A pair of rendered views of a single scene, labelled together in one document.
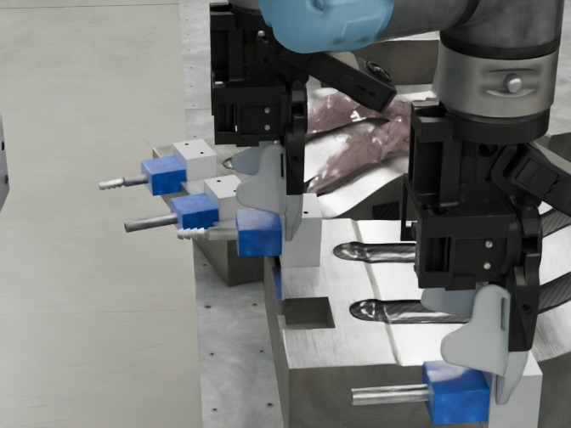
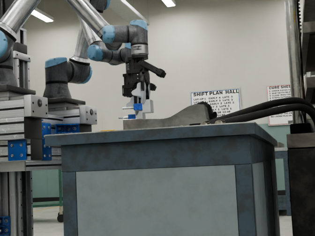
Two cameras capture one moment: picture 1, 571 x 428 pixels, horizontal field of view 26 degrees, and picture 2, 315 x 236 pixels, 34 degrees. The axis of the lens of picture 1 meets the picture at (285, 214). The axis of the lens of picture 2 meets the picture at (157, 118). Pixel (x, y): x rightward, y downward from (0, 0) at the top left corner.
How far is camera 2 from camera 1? 1.77 m
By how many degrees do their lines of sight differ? 37
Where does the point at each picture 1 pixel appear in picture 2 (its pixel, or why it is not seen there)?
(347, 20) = (108, 34)
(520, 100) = (138, 50)
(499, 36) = (134, 41)
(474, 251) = (135, 76)
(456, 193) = (133, 68)
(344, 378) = (132, 121)
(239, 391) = not seen: hidden behind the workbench
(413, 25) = (119, 37)
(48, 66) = not seen: hidden behind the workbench
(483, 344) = (138, 91)
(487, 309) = (138, 85)
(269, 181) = (131, 102)
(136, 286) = not seen: outside the picture
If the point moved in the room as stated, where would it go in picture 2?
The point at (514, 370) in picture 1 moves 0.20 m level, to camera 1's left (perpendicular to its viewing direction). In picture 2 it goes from (142, 94) to (99, 99)
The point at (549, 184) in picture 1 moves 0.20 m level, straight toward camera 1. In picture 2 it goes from (146, 64) to (116, 57)
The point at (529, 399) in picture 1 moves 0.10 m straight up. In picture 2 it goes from (148, 104) to (147, 80)
